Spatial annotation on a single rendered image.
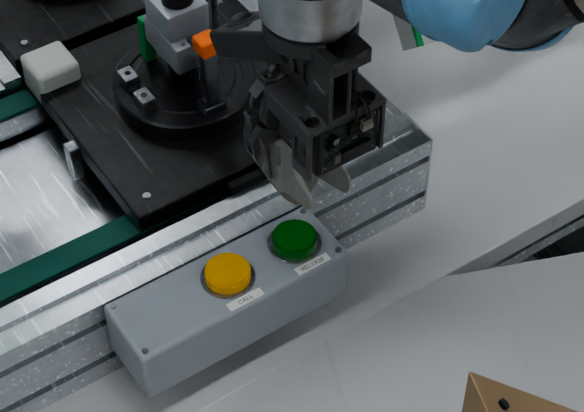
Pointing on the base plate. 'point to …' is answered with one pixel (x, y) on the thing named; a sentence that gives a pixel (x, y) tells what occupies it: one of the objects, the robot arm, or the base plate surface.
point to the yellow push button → (227, 273)
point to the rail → (334, 219)
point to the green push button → (295, 239)
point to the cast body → (175, 23)
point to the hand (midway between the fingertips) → (294, 185)
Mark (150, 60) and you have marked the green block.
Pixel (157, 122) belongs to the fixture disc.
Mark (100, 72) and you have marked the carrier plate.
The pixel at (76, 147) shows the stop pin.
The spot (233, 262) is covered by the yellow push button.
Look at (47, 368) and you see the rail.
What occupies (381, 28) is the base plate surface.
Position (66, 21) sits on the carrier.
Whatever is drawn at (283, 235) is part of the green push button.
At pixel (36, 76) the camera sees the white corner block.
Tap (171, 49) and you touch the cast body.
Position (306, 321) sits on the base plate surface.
